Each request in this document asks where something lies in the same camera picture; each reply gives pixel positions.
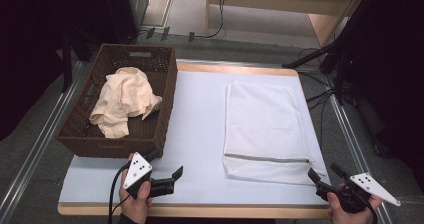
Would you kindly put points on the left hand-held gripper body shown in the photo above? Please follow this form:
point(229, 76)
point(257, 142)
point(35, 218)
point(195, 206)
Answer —
point(137, 170)

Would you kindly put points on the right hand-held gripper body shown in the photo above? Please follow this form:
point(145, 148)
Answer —
point(370, 185)

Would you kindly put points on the brown wicker basket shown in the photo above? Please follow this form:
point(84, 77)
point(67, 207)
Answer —
point(146, 130)

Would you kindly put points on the cream cloth garment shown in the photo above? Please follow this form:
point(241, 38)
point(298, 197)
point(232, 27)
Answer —
point(123, 97)

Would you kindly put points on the white mesh laundry bag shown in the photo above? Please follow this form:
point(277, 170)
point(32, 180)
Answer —
point(263, 124)

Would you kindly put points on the person's left hand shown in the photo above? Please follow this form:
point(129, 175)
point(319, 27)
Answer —
point(133, 209)

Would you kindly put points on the person's right hand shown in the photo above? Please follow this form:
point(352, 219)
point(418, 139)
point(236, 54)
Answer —
point(346, 218)

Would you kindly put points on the white table mat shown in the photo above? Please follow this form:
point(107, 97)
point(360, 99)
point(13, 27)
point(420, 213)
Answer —
point(196, 117)

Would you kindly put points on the black upright stand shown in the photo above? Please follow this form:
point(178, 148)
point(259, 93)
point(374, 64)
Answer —
point(66, 64)

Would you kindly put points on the black tripod stand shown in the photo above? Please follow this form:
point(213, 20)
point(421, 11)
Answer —
point(340, 40)

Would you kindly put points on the dark grey cabinet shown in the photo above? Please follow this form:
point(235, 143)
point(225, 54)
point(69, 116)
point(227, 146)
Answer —
point(130, 7)

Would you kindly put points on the light wooden shelf unit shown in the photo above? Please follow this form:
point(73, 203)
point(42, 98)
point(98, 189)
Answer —
point(283, 0)

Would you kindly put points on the aluminium floor rail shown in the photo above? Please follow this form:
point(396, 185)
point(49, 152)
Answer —
point(350, 140)
point(36, 150)

